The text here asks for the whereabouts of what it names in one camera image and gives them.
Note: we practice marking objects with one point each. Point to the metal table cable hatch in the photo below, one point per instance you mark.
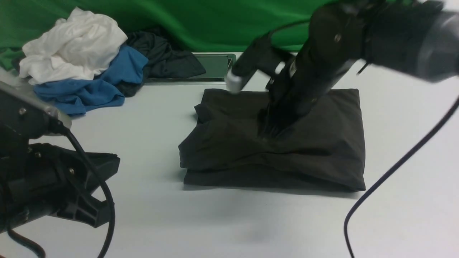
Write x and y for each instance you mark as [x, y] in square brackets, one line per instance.
[216, 66]

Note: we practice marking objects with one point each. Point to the crumpled white shirt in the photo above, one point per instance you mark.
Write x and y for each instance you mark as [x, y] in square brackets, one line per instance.
[78, 48]

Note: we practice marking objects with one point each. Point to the crumpled blue shirt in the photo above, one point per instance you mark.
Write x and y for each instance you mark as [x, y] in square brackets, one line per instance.
[77, 97]

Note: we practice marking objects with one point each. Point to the green backdrop cloth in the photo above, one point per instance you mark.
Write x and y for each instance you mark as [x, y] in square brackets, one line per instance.
[199, 25]

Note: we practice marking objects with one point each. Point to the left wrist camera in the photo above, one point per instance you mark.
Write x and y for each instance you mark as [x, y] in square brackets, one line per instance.
[27, 115]

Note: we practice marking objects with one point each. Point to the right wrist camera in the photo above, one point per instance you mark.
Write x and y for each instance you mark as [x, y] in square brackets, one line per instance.
[260, 55]

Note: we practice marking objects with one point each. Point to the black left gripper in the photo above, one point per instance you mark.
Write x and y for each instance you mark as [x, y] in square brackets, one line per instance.
[42, 179]

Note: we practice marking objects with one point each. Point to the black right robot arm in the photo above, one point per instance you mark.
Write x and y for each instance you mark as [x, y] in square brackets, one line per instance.
[418, 39]

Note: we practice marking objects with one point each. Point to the crumpled dark teal shirt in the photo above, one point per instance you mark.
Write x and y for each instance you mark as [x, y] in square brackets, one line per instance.
[166, 59]

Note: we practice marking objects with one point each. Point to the dark gray long-sleeved shirt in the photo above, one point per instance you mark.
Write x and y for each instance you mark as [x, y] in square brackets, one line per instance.
[323, 150]

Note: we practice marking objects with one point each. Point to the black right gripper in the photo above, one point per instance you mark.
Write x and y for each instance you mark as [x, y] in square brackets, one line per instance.
[296, 91]

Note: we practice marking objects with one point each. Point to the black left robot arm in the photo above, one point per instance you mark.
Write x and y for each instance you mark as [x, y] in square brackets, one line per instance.
[41, 179]

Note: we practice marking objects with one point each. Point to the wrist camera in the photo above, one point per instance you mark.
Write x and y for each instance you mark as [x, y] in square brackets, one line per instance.
[27, 115]
[260, 55]

